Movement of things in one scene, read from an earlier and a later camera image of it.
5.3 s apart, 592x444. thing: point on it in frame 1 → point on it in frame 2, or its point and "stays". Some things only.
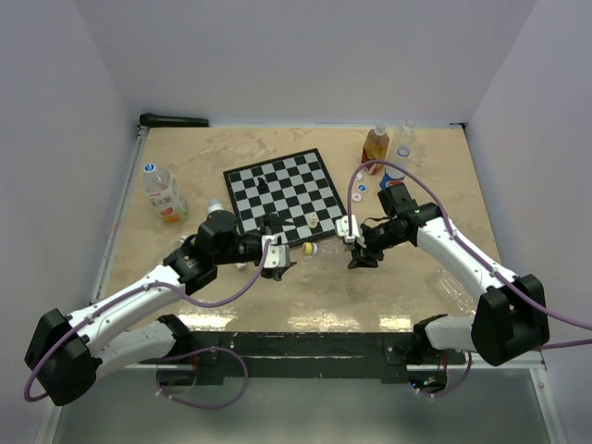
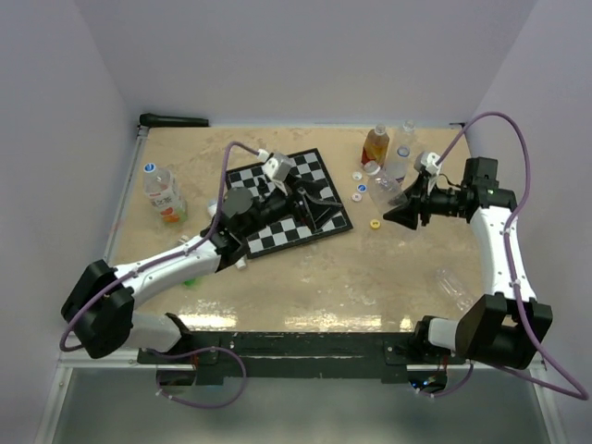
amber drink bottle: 376,149 stays
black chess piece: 263,187 stays
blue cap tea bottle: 162,188 stays
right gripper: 369,256 → 408,214
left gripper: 276,222 → 316,210
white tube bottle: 215,205 stays
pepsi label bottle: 393,175 stays
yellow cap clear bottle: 324,250 → 386,192
